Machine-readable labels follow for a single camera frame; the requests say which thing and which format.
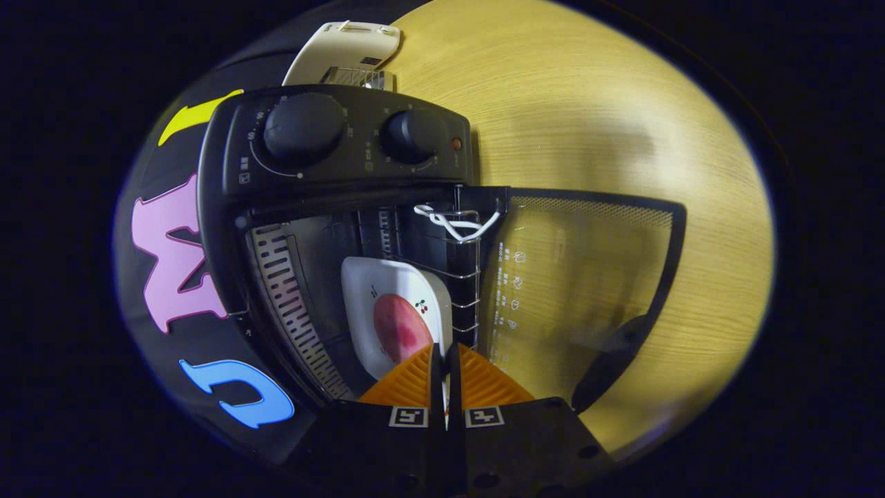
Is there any white bread toaster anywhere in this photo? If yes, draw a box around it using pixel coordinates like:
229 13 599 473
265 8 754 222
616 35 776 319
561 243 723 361
281 20 402 88

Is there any metal oven rack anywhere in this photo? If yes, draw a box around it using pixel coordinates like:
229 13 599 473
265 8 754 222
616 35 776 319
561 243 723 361
377 205 483 347

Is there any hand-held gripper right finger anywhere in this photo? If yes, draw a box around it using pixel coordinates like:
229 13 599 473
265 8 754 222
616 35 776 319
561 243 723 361
447 342 617 498

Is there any black toaster oven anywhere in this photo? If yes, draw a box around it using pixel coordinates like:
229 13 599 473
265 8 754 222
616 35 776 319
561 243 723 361
196 84 688 424

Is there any white square plate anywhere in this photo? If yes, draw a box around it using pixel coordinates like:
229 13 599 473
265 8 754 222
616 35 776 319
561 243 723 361
340 257 455 409

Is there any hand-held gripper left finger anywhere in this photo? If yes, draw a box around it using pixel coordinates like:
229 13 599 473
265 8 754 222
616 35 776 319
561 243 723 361
290 342 447 498

